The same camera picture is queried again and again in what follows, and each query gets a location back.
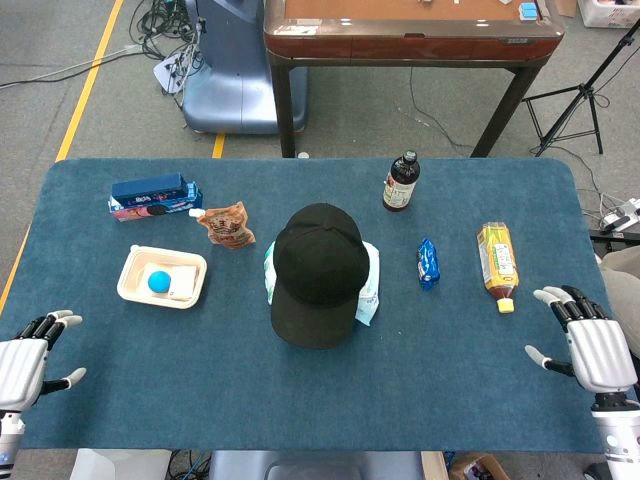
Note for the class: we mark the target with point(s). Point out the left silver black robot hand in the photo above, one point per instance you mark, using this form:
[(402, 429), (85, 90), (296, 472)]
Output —
[(22, 365)]

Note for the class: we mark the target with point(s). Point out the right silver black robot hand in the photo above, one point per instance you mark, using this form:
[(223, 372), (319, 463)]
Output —
[(600, 355)]

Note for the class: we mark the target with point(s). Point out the black baseball cap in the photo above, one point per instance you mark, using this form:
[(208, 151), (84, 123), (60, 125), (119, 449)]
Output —
[(320, 270)]

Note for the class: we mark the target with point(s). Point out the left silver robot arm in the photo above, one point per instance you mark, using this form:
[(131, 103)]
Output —
[(9, 440)]

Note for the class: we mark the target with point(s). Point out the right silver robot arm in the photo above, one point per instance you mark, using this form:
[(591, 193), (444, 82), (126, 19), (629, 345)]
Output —
[(619, 435)]

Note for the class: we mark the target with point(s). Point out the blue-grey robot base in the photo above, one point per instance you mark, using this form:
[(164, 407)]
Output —
[(230, 85)]

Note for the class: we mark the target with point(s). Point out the beige fabric bundle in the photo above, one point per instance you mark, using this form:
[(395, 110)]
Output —
[(622, 290)]

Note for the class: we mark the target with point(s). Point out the beige plastic food container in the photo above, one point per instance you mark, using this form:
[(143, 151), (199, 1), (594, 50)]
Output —
[(131, 282)]

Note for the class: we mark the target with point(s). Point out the yellow snack box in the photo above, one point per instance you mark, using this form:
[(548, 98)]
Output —
[(497, 260)]

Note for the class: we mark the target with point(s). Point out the white power strip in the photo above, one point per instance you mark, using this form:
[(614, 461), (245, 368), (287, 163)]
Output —
[(622, 215)]

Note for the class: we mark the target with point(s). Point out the blue ball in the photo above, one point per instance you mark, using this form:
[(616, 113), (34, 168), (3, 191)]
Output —
[(160, 281)]

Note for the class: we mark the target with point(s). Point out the brown cardboard box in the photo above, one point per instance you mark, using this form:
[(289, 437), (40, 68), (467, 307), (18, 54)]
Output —
[(477, 467)]

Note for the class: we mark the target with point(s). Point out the white card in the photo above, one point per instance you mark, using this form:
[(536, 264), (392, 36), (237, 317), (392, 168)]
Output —
[(184, 280)]

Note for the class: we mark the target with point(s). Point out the small blue Oreo packet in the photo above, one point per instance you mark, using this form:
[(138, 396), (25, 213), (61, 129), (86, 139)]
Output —
[(428, 265)]

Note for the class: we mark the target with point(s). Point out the pink and blue Oreo box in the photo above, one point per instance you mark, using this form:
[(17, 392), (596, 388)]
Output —
[(165, 207)]

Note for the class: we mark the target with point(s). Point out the dark blue Oreo box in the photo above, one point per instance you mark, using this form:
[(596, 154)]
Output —
[(150, 186)]

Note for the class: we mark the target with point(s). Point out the light blue wet wipes pack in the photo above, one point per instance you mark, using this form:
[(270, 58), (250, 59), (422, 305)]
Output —
[(369, 295)]

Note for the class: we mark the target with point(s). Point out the orange peanut butter pouch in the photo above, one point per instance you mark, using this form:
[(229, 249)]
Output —
[(227, 227)]

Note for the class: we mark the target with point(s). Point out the black tripod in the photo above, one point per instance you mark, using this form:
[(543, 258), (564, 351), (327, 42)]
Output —
[(582, 95)]

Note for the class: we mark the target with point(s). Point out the dark drink bottle black cap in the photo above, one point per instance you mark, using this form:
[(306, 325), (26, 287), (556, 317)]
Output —
[(400, 187)]

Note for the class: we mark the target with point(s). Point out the green wet wipes pack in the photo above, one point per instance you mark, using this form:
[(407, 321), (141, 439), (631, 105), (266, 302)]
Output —
[(269, 272)]

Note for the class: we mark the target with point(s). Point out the blue table mat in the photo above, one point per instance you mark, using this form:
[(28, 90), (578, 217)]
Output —
[(320, 400)]

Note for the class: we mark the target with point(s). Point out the grey robot torso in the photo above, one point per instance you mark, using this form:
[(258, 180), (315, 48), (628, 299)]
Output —
[(315, 466)]

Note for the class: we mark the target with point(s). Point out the white plastic basket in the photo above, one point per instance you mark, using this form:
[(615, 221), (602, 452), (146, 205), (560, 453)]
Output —
[(607, 12)]

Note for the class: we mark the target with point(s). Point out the blue white mahjong tile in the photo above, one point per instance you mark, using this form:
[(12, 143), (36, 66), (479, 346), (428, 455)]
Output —
[(533, 9), (524, 12)]

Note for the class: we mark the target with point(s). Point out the brown mahjong table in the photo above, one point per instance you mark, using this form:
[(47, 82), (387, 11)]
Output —
[(415, 42)]

